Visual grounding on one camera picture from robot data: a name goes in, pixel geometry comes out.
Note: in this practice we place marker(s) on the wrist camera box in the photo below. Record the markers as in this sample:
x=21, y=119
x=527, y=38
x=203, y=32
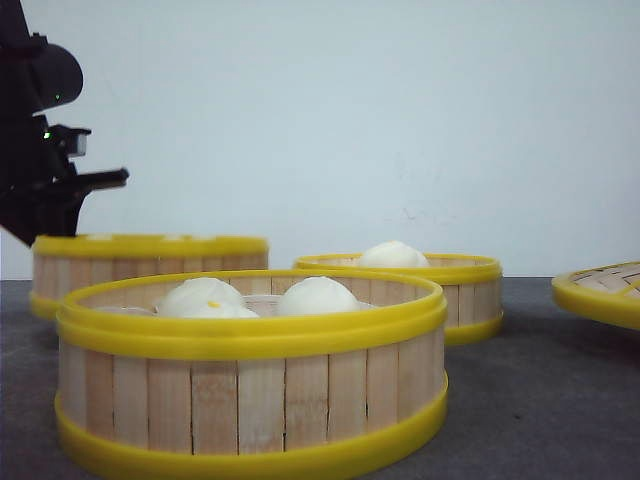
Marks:
x=69, y=141

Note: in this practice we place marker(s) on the white steamed bun left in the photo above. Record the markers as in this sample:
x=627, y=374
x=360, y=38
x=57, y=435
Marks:
x=204, y=298

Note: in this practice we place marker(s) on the white steamed bun back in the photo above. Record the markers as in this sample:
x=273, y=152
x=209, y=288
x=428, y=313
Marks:
x=393, y=254

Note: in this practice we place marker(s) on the white steamed bun right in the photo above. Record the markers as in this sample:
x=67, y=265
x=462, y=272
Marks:
x=315, y=296

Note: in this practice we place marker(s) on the bamboo steamer basket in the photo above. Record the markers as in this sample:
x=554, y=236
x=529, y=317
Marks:
x=316, y=397
x=63, y=264
x=470, y=283

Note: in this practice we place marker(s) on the white steamed bun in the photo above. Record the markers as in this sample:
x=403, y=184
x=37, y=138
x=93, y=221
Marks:
x=393, y=254
x=315, y=296
x=204, y=298

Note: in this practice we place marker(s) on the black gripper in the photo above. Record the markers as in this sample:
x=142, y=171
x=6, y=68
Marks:
x=41, y=190

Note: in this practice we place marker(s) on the woven bamboo steamer lid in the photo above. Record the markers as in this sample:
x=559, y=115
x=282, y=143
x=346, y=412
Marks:
x=607, y=294

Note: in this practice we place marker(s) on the bamboo steamer basket front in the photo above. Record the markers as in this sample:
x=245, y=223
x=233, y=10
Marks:
x=316, y=397

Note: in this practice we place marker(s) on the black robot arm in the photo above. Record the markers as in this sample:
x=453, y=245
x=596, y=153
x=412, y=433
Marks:
x=36, y=75

